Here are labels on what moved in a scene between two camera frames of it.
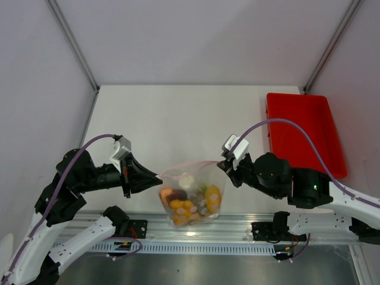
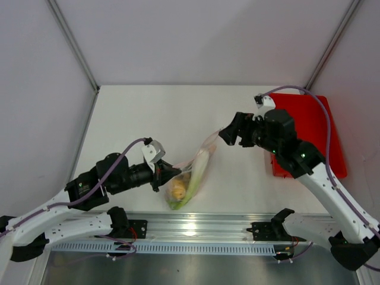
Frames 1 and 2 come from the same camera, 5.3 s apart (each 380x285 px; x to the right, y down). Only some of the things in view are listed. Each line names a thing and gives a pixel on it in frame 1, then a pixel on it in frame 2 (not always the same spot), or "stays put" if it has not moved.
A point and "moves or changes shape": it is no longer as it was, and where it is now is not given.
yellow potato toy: x=213 y=196 → x=178 y=189
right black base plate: x=265 y=231 stays put
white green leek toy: x=187 y=181 → x=201 y=166
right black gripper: x=233 y=173 → x=236 y=128
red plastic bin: x=313 y=113 stays put
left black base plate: x=137 y=228 stays put
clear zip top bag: x=192 y=192 moves or changes shape
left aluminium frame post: x=75 y=43 stays put
